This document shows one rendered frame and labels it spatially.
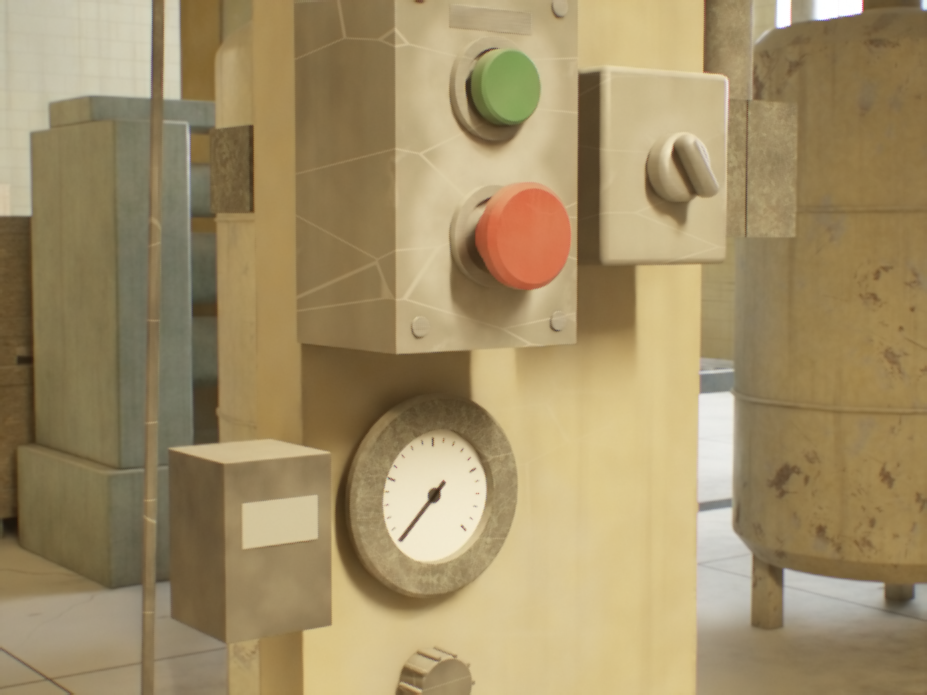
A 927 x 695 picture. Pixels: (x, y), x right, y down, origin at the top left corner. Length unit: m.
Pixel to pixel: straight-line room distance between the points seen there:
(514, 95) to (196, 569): 0.23
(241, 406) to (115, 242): 2.62
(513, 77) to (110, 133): 6.10
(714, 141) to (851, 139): 4.80
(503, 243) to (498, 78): 0.06
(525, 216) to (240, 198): 0.20
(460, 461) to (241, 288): 3.41
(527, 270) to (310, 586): 0.16
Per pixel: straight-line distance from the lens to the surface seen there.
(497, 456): 0.68
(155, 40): 0.59
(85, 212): 6.92
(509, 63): 0.59
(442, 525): 0.68
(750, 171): 0.86
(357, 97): 0.60
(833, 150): 5.50
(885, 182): 5.46
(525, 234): 0.57
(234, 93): 4.11
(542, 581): 0.73
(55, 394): 7.33
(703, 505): 7.17
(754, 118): 0.86
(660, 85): 0.67
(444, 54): 0.59
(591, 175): 0.65
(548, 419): 0.72
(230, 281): 4.14
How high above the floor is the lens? 1.52
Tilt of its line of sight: 4 degrees down
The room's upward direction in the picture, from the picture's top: straight up
